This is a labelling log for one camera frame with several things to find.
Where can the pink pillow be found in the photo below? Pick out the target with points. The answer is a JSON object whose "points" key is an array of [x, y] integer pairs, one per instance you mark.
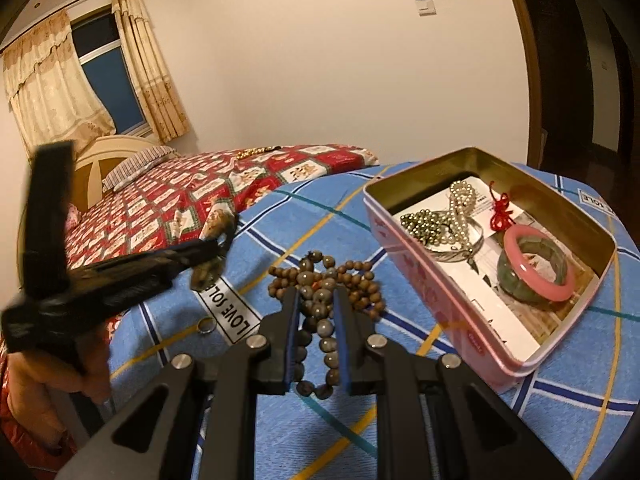
{"points": [[73, 219]]}

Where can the yellow patterned left curtain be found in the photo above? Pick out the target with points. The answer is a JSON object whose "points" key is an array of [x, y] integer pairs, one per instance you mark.
{"points": [[48, 92]]}

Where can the red teddy bear bedspread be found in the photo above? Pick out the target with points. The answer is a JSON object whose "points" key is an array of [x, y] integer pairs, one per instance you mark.
{"points": [[171, 203]]}

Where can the blue plaid blanket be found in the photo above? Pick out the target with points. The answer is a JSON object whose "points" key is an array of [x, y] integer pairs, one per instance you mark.
{"points": [[578, 403]]}

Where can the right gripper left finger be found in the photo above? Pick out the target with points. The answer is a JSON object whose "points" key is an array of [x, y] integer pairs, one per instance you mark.
{"points": [[196, 419]]}

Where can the yellow patterned curtain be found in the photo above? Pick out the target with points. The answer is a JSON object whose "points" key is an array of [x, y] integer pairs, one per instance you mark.
{"points": [[148, 73], [48, 92]]}

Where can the pink metal tin box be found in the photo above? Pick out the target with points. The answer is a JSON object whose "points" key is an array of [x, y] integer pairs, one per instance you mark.
{"points": [[563, 216]]}

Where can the cream wooden headboard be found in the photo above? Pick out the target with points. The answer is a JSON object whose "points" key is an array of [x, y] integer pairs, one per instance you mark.
{"points": [[100, 158]]}

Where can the yellow patterned right curtain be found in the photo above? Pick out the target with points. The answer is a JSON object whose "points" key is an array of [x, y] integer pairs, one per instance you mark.
{"points": [[148, 73]]}

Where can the white wall switch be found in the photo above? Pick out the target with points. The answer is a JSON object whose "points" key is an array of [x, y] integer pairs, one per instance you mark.
{"points": [[425, 7]]}

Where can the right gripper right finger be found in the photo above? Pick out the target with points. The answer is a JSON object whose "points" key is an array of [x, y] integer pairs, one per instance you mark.
{"points": [[435, 418]]}

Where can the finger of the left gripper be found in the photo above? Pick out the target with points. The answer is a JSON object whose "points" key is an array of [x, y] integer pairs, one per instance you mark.
{"points": [[218, 240]]}

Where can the wooden door frame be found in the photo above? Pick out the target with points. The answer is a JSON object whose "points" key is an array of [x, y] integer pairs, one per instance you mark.
{"points": [[536, 138]]}

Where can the striped pillow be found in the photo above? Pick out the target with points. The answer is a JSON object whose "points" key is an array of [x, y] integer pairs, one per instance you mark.
{"points": [[135, 165]]}

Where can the brown wooden bead mala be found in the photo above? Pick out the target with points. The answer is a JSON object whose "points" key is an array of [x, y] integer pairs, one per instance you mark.
{"points": [[316, 277]]}

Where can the printed paper leaflet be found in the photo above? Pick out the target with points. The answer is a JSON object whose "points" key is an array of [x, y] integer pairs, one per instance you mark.
{"points": [[521, 290]]}

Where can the silver bangle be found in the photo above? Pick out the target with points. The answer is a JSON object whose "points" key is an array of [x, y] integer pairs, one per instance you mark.
{"points": [[455, 254]]}

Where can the window with blue blind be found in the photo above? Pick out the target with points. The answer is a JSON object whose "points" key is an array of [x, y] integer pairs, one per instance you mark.
{"points": [[97, 43]]}

